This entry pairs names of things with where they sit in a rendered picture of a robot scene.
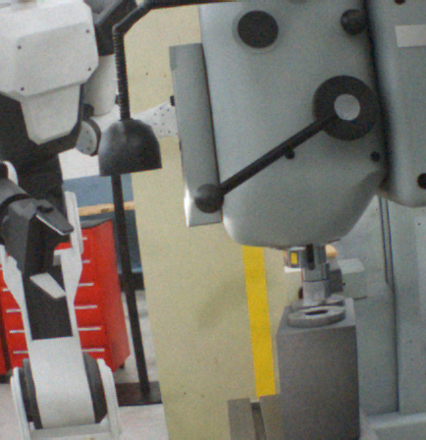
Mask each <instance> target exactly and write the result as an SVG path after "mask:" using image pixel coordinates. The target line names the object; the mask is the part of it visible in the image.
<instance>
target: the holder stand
mask: <svg viewBox="0 0 426 440"><path fill-rule="evenodd" d="M354 310H355V308H354V302H353V299H352V298H348V299H345V297H344V296H343V295H340V296H338V295H332V299H331V300H330V301H328V302H320V303H309V304H306V303H304V302H303V299H301V300H297V301H294V302H292V303H291V305H286V306H285V307H284V311H283V315H282V318H281V322H280V326H279V327H278V330H277V334H276V344H277V353H278V356H277V362H278V369H279V378H280V380H279V386H280V394H281V410H282V418H283V422H282V425H283V433H284V440H351V439H355V438H359V437H360V436H361V433H360V416H359V411H360V407H359V390H358V384H359V382H358V373H357V371H358V364H357V357H358V355H357V346H356V343H357V338H356V328H355V327H356V321H355V315H354Z"/></svg>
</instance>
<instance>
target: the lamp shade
mask: <svg viewBox="0 0 426 440"><path fill-rule="evenodd" d="M97 159H98V167H99V175H100V177H110V176H115V175H119V174H128V173H136V172H144V171H152V170H159V169H163V168H162V158H161V150H160V143H159V141H158V139H157V137H156V135H155V134H154V132H153V130H152V128H151V126H149V124H147V123H145V122H144V121H142V120H140V119H134V118H129V119H121V120H118V122H115V123H112V124H111V125H110V126H109V127H108V128H107V129H106V130H105V131H104V132H102V134H101V140H100V144H99V149H98V151H97Z"/></svg>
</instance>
